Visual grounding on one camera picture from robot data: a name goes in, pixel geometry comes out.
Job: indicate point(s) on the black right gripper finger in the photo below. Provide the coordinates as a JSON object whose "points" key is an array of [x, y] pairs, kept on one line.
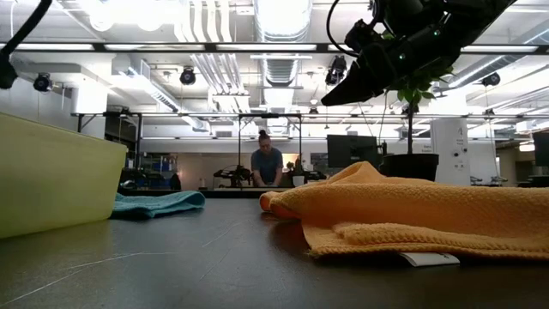
{"points": [[369, 94], [360, 77]]}

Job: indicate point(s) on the black metal table frame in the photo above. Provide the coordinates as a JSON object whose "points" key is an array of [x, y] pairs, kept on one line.
{"points": [[231, 193]]}

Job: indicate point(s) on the translucent green plastic bin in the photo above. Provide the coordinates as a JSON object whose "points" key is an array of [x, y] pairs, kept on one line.
{"points": [[56, 180]]}

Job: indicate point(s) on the black computer monitor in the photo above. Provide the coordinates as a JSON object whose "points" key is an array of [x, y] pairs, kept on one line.
{"points": [[347, 150]]}

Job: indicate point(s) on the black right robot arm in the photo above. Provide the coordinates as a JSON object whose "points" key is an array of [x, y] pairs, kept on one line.
{"points": [[472, 17]]}

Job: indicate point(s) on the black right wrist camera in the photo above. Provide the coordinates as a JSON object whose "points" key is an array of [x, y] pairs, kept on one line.
{"points": [[364, 36]]}

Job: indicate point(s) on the black ceiling camera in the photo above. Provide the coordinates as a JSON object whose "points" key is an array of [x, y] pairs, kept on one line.
{"points": [[335, 70], [43, 82], [187, 77], [491, 79]]}

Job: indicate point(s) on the blue microfiber towel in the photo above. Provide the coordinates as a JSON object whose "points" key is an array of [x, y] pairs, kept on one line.
{"points": [[163, 204]]}

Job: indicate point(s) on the green plant in black pot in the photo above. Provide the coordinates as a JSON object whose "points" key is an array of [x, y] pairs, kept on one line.
{"points": [[409, 167]]}

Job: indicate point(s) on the black overhead crossbar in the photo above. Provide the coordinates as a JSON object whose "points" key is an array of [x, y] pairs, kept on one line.
{"points": [[210, 47]]}

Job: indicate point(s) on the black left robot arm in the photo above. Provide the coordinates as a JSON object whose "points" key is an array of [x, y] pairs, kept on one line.
{"points": [[6, 73]]}

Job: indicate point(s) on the person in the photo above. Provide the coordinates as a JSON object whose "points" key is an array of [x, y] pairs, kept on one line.
{"points": [[267, 163]]}

